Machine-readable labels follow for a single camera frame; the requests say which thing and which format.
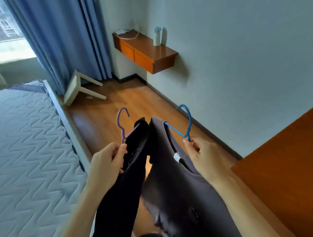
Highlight white cable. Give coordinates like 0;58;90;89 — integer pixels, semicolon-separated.
117;29;140;40

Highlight white stool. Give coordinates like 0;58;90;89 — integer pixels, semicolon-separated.
63;69;107;107

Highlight blue hanger of grey shirt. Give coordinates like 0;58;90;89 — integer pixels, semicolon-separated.
163;104;193;142

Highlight wooden wall shelf with drawers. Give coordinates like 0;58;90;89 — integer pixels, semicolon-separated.
112;30;178;75

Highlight purple hanger of grey pants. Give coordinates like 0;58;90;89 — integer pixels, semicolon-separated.
116;107;141;145

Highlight white quilted mattress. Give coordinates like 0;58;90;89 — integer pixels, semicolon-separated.
0;79;96;237

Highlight white bottle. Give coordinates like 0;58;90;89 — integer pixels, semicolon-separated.
153;26;162;47

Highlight person's left hand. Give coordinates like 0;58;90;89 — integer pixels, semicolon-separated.
85;142;128;195

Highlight grey owl t-shirt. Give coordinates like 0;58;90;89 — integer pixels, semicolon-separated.
141;116;243;237

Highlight person's right forearm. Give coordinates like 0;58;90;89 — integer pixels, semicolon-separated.
210;175;282;237

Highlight dark grey pants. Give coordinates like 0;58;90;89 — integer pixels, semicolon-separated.
92;117;150;237

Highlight person's left forearm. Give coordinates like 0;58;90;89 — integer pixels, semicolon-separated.
61;185;106;237

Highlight orange wooden door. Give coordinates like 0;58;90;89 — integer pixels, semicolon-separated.
231;107;313;237

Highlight blue curtain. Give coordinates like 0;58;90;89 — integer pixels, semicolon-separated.
4;0;113;96

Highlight person's right hand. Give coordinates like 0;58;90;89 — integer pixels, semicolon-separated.
183;136;233;185

